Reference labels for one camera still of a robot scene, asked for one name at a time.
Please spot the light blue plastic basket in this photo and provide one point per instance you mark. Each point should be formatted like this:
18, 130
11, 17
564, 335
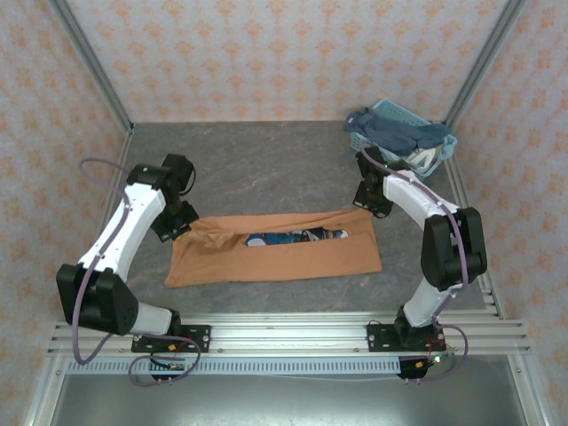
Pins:
390, 106

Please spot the white t-shirt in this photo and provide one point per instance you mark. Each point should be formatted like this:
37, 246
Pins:
421, 158

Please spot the aluminium side rail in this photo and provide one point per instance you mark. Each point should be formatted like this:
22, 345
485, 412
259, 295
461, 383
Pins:
459, 191
120, 155

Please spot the aluminium mounting beam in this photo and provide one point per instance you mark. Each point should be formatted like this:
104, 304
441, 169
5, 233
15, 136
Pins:
288, 330

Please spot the small circuit board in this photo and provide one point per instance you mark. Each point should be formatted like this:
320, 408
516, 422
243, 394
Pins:
441, 357
171, 366

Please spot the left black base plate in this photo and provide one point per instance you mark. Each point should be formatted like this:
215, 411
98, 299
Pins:
202, 333

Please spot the dark blue t-shirt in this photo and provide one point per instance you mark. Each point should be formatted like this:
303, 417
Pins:
390, 133

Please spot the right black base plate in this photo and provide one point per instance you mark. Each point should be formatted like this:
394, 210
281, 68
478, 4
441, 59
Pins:
377, 333

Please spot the orange printed t-shirt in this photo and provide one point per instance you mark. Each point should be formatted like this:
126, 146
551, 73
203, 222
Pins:
284, 262

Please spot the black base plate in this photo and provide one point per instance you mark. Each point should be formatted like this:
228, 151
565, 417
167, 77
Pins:
377, 333
202, 333

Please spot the aluminium upright post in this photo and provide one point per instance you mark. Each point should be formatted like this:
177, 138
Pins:
95, 66
483, 66

